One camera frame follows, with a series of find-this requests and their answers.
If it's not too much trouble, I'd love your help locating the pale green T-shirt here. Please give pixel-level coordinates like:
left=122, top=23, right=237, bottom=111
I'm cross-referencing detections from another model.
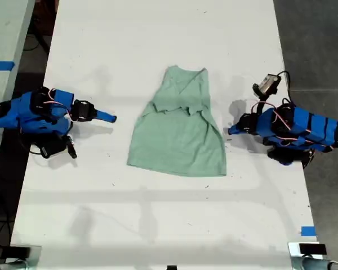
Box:
left=126, top=65, right=228, bottom=178

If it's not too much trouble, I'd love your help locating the pale side table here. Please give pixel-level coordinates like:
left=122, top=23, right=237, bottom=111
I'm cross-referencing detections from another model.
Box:
left=0, top=0, right=36, bottom=178

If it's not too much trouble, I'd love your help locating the short blue tape piece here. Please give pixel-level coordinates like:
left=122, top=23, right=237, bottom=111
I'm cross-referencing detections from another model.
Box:
left=300, top=226, right=317, bottom=237

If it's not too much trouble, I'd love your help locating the black box on metal plate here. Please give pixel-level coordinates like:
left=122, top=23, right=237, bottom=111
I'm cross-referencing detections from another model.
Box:
left=288, top=241, right=328, bottom=258

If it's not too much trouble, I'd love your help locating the grey metal pipe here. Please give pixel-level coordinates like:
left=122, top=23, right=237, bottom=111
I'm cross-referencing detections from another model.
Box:
left=0, top=259, right=32, bottom=270
left=291, top=256, right=338, bottom=270

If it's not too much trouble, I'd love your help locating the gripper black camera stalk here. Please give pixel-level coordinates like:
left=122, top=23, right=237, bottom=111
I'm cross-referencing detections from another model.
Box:
left=255, top=94, right=272, bottom=115
left=65, top=135, right=78, bottom=160

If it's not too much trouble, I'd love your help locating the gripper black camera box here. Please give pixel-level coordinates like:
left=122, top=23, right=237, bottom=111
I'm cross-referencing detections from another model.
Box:
left=252, top=73, right=282, bottom=98
left=30, top=137, right=69, bottom=160

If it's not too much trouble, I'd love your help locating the camera black cable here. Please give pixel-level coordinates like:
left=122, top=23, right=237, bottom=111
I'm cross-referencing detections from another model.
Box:
left=275, top=70, right=293, bottom=105

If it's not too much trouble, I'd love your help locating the black box with grey frame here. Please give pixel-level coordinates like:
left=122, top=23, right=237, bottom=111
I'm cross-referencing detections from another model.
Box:
left=7, top=245, right=42, bottom=259

